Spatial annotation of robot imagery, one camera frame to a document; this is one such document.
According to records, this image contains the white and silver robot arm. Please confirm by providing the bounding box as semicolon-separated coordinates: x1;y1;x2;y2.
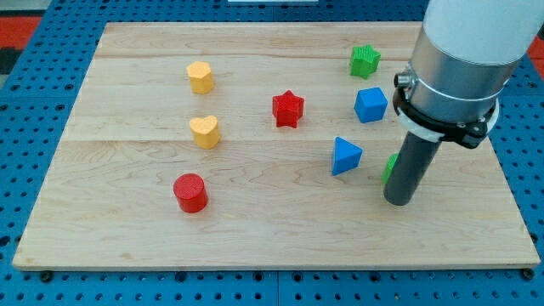
394;0;543;149

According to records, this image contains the red star block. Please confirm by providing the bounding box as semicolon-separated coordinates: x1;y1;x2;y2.
272;90;304;128

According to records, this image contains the yellow heart block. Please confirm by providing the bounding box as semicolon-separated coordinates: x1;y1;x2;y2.
190;116;221;150

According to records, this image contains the blue triangle block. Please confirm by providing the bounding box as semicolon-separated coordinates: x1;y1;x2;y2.
331;137;364;176

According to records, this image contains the light wooden board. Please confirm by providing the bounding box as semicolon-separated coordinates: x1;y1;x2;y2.
13;22;541;271

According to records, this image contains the red cylinder block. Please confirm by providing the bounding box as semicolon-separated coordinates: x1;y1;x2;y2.
173;173;208;213

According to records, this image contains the yellow pentagon block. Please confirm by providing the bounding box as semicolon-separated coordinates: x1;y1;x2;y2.
186;61;214;94

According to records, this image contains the blue cube block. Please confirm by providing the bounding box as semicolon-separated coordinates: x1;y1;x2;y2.
354;87;388;123

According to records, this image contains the green block behind tool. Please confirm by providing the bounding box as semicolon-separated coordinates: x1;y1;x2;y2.
381;153;399;184

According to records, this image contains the green star block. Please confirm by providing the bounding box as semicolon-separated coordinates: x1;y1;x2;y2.
349;44;381;79

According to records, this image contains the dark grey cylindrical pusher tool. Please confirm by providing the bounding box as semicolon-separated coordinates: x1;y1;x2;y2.
383;132;441;206

